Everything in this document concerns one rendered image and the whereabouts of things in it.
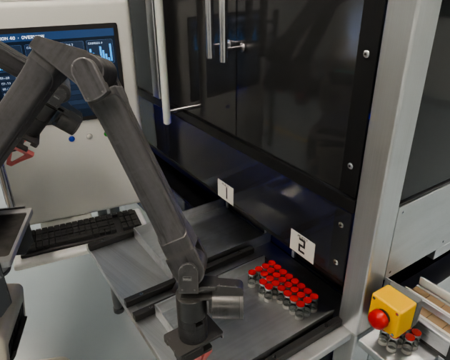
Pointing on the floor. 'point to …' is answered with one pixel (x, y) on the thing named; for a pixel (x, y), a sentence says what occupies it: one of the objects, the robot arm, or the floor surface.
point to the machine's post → (386, 159)
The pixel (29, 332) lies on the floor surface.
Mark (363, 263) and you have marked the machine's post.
